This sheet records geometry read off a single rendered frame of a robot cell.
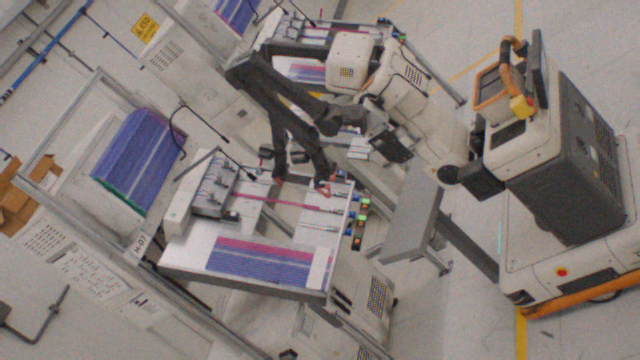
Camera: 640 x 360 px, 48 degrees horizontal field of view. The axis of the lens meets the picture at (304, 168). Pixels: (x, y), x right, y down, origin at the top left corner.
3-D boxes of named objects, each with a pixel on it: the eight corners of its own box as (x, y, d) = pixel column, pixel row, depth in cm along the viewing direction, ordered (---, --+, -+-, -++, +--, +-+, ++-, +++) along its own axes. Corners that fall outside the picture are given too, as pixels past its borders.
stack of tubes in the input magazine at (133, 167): (186, 139, 339) (142, 102, 329) (146, 215, 302) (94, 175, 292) (171, 152, 346) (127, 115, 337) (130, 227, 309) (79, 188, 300)
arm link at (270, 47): (251, 42, 292) (259, 33, 301) (253, 72, 299) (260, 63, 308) (360, 51, 282) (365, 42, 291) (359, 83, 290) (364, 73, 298)
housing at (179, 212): (216, 171, 351) (215, 149, 341) (183, 245, 315) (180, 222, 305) (201, 169, 352) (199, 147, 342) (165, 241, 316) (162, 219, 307)
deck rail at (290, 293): (326, 303, 292) (327, 293, 288) (325, 307, 291) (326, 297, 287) (160, 271, 302) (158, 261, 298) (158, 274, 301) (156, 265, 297)
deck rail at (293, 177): (353, 190, 342) (354, 181, 338) (353, 193, 340) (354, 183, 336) (210, 166, 352) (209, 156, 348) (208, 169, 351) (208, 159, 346)
